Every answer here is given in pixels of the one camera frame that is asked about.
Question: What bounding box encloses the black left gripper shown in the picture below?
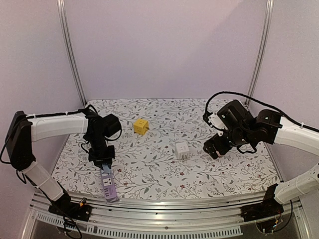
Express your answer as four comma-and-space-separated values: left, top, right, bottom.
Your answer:
87, 133, 115, 169

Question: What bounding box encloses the blue cube plug adapter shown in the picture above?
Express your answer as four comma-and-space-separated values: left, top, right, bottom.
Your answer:
101, 164, 112, 176

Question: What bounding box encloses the purple power strip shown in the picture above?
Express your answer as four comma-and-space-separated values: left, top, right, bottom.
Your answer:
101, 170, 118, 202

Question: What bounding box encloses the white cube socket adapter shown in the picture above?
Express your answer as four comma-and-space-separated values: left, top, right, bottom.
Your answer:
175, 142, 190, 159

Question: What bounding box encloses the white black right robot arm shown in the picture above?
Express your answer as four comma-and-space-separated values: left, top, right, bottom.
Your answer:
203, 92, 319, 217

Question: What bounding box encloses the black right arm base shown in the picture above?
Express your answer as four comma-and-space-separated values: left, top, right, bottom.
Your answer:
240, 183, 284, 222

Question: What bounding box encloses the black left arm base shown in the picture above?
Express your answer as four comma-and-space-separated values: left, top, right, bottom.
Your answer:
48, 192, 92, 222

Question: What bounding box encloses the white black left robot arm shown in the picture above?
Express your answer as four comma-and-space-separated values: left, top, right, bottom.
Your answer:
1, 105, 122, 216

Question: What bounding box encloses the yellow cube socket adapter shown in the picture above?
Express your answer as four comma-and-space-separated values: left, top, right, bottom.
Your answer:
133, 119, 149, 135

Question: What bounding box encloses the floral patterned tablecloth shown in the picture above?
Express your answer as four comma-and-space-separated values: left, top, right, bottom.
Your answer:
48, 98, 279, 201

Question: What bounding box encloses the aluminium table front rail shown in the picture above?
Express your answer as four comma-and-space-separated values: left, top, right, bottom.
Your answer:
21, 191, 310, 239

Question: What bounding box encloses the right aluminium frame post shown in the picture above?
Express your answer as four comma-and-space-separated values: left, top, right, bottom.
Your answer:
248, 0, 275, 97

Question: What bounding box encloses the aluminium frame post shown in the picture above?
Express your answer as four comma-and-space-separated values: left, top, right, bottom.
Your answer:
56, 0, 87, 105
248, 0, 275, 97

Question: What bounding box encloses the left aluminium frame post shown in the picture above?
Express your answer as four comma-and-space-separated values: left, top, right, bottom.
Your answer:
56, 0, 87, 105

